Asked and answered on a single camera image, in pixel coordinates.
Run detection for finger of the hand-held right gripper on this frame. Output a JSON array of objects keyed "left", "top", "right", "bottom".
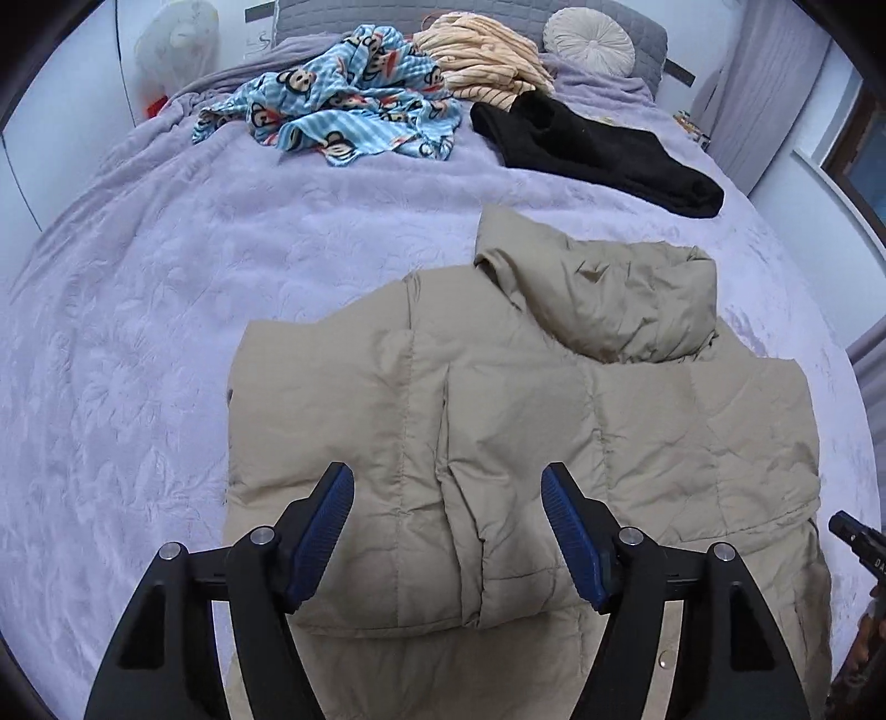
[{"left": 828, "top": 511, "right": 886, "bottom": 575}]

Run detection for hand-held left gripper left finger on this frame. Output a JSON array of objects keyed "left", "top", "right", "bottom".
[{"left": 83, "top": 462, "right": 356, "bottom": 720}]

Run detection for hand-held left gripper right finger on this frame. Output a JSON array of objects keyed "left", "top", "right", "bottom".
[{"left": 542, "top": 462, "right": 811, "bottom": 720}]

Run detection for beige puffer jacket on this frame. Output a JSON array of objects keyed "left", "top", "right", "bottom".
[{"left": 223, "top": 206, "right": 835, "bottom": 720}]

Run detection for lilac curtain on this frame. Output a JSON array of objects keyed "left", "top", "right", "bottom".
[
  {"left": 692, "top": 0, "right": 832, "bottom": 188},
  {"left": 848, "top": 332, "right": 886, "bottom": 416}
]

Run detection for lilac plush blanket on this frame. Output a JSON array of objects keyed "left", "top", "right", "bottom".
[{"left": 0, "top": 34, "right": 886, "bottom": 720}]

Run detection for black fleece garment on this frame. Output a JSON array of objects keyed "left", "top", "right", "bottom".
[{"left": 471, "top": 90, "right": 725, "bottom": 220}]

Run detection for colourful bedside clutter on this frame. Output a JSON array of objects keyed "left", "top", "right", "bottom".
[{"left": 674, "top": 111, "right": 714, "bottom": 150}]

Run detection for blue cartoon print pajamas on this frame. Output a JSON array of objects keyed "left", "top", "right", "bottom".
[{"left": 192, "top": 24, "right": 463, "bottom": 167}]

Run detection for yellow striped garment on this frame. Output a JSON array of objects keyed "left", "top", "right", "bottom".
[{"left": 413, "top": 14, "right": 557, "bottom": 112}]

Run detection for round cream pleated cushion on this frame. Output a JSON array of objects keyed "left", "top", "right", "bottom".
[{"left": 543, "top": 10, "right": 636, "bottom": 77}]

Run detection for white standing fan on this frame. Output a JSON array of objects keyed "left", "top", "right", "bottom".
[{"left": 135, "top": 0, "right": 215, "bottom": 98}]

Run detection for framed wall picture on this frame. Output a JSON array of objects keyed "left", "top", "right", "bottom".
[{"left": 823, "top": 76, "right": 886, "bottom": 243}]

